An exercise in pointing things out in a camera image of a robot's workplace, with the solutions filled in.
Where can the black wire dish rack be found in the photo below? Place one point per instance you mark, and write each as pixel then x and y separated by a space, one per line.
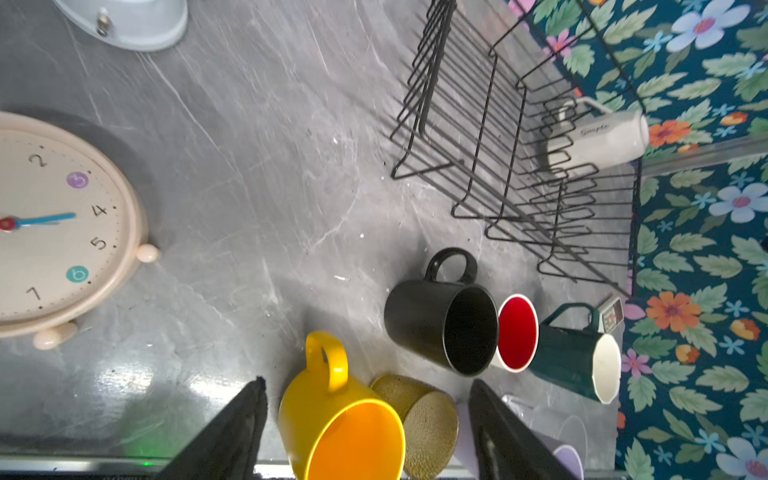
pixel 489 118

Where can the black mug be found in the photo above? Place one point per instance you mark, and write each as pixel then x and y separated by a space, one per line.
pixel 452 324

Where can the white ceramic mug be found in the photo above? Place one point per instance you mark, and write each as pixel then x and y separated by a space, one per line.
pixel 589 134

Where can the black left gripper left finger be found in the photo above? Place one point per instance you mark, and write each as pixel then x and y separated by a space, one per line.
pixel 228 446

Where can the small white round timer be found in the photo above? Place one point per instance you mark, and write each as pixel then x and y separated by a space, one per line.
pixel 134 25

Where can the olive green glass tumbler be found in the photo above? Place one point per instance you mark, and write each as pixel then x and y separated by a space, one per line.
pixel 430 420

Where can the white mug red inside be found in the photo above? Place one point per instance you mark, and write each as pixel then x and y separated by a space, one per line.
pixel 518 334

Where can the yellow mug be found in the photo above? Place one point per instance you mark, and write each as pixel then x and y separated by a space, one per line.
pixel 333 426

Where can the lilac plastic cup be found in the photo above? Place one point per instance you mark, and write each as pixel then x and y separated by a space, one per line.
pixel 465 452

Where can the clear glass tumbler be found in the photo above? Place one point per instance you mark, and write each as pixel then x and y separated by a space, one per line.
pixel 566 428

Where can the dark green mug cream inside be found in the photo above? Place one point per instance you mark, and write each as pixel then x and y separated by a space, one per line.
pixel 583 361

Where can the beige alarm clock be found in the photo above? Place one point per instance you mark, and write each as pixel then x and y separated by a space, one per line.
pixel 73 230

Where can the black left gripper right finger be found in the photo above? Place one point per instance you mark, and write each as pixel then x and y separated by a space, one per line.
pixel 505 447

